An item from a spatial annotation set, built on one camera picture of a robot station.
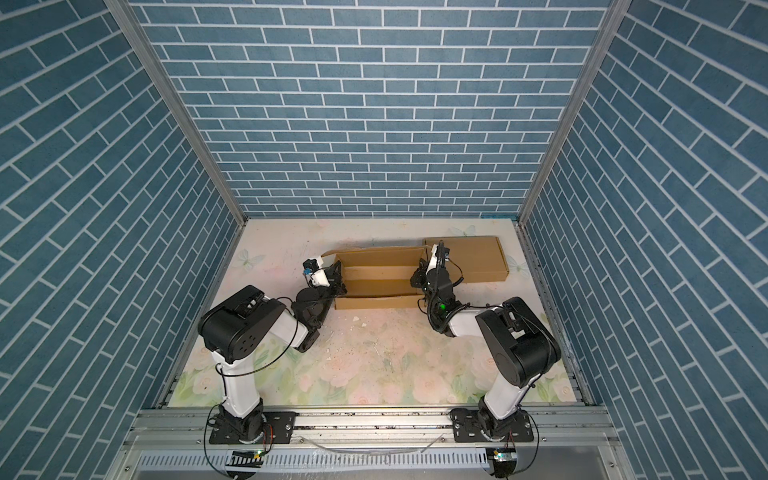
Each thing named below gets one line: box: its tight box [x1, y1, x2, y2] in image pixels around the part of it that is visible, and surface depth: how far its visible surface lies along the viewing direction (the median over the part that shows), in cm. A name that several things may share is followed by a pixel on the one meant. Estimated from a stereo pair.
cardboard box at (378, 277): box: [321, 246, 426, 309], surface depth 93 cm
